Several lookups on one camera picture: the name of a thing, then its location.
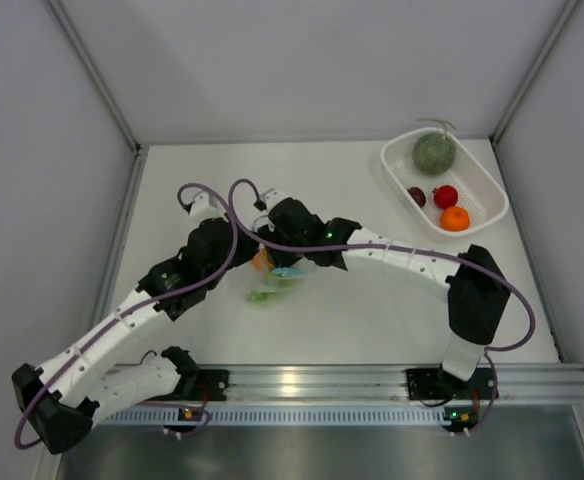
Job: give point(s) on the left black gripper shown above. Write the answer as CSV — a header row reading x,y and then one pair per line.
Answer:
x,y
248,246

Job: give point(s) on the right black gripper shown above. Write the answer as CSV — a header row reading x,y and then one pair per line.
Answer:
x,y
277,257

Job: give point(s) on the clear zip top bag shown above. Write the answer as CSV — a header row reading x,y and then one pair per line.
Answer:
x,y
284,276

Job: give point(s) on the green fake grapes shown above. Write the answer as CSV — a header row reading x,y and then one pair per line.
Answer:
x,y
263,295

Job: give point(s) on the dark purple fake plum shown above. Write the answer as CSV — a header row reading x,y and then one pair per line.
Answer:
x,y
418,195

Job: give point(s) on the red fake apple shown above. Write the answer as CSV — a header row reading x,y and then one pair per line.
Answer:
x,y
445,196

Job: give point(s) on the green fake melon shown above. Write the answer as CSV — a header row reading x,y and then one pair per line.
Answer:
x,y
435,153

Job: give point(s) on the orange fake carrot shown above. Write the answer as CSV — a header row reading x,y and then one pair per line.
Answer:
x,y
455,219

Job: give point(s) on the green orange fake mango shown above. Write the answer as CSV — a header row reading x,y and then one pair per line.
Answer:
x,y
261,262

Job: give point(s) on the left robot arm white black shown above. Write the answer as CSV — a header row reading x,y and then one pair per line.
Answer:
x,y
64,398

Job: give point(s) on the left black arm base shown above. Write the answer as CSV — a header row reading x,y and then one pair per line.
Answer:
x,y
208,385

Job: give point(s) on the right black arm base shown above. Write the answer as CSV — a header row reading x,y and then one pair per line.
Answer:
x,y
434,384

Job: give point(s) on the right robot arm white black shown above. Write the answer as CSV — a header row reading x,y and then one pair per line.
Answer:
x,y
469,282

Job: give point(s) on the white perforated plastic basket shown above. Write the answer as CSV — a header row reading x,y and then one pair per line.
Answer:
x,y
479,192

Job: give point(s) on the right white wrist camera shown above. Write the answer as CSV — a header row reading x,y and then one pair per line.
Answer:
x,y
271,198

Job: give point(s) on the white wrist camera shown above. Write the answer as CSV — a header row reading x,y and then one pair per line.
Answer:
x,y
271,198
204,206

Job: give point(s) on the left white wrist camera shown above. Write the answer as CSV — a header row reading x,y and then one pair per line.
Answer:
x,y
204,206

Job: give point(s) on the aluminium mounting rail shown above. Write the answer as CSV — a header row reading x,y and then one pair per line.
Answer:
x,y
517,384

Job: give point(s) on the white slotted cable duct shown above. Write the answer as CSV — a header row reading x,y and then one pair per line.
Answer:
x,y
225,415

